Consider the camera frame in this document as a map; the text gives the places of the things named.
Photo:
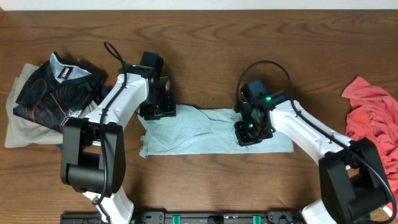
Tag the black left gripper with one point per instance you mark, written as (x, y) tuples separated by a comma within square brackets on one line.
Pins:
[(158, 112)]

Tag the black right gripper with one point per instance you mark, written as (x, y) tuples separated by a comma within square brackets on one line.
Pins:
[(252, 137)]

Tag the light blue t-shirt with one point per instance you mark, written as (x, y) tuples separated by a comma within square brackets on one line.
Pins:
[(195, 131)]

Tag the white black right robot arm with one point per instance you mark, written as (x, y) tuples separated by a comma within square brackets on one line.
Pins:
[(352, 179)]

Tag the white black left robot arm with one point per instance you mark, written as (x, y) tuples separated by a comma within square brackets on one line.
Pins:
[(93, 154)]

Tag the dark navy folded shirt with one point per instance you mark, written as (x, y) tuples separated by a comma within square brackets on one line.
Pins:
[(103, 93)]

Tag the black orange folded shirt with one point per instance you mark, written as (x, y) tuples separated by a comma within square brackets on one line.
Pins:
[(58, 90)]

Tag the red t-shirt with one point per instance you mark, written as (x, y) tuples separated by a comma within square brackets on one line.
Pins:
[(374, 116)]

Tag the beige folded shirt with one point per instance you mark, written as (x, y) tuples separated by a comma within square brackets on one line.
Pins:
[(22, 132)]

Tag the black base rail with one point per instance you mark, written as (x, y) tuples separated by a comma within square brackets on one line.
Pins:
[(159, 217)]

